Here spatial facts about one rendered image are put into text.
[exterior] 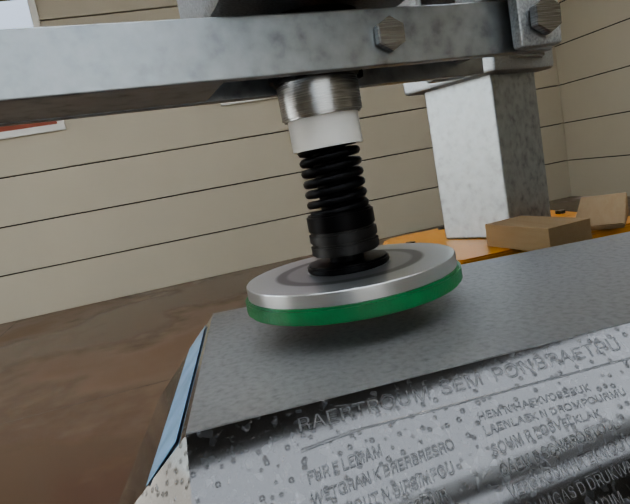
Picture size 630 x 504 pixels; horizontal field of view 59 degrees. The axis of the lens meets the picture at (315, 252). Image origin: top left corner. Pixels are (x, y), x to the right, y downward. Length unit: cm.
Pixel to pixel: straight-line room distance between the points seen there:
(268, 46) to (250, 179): 606
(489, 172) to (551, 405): 97
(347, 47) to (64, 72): 23
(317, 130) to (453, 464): 31
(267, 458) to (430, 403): 12
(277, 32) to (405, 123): 667
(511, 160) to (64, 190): 563
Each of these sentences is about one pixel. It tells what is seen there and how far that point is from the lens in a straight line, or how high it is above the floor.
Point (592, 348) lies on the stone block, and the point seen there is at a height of 85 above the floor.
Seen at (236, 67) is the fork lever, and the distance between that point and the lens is 48.
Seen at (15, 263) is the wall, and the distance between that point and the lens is 668.
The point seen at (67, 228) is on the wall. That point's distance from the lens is 655.
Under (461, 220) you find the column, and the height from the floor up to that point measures 83.
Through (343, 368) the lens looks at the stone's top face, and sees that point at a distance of 46.
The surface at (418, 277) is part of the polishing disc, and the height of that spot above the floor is 91.
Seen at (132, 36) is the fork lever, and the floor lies 114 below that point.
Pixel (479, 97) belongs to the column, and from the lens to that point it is 136.
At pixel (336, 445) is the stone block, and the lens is 40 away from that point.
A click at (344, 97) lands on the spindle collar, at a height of 108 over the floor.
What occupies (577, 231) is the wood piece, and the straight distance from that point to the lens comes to 118.
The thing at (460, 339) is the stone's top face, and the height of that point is 86.
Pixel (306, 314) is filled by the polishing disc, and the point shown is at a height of 90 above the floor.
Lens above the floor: 102
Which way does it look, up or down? 9 degrees down
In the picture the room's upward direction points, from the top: 10 degrees counter-clockwise
